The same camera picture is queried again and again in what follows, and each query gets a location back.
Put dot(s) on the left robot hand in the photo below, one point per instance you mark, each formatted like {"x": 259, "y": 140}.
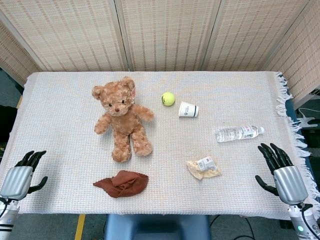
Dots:
{"x": 17, "y": 178}

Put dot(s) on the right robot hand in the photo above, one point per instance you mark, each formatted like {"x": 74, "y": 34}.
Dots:
{"x": 290, "y": 182}

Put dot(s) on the brown teddy bear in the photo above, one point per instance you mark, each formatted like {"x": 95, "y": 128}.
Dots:
{"x": 122, "y": 117}

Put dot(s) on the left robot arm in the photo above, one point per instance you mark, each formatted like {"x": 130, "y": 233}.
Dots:
{"x": 6, "y": 215}

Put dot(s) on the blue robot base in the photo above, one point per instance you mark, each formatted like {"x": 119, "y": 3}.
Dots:
{"x": 157, "y": 227}

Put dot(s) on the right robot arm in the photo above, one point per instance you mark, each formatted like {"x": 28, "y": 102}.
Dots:
{"x": 303, "y": 220}

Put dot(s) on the white metal stand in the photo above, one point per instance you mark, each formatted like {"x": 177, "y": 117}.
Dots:
{"x": 308, "y": 117}

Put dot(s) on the clear plastic water bottle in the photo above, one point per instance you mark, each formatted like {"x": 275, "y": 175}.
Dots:
{"x": 237, "y": 133}

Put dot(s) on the yellow floor tape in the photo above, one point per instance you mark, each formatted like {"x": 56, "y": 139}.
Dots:
{"x": 80, "y": 227}

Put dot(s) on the clear bag of snacks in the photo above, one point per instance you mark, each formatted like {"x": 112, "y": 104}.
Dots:
{"x": 203, "y": 168}

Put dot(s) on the brown cloth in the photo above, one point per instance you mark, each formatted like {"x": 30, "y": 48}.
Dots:
{"x": 122, "y": 183}

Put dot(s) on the white paper cup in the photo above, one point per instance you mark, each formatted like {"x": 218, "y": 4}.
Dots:
{"x": 188, "y": 109}

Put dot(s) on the white woven tablecloth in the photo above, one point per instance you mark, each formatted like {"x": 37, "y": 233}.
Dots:
{"x": 155, "y": 150}

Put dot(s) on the yellow tennis ball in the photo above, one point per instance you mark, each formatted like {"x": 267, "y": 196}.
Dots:
{"x": 167, "y": 98}

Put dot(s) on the bamboo folding screen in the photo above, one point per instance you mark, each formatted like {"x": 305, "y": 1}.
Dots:
{"x": 160, "y": 35}

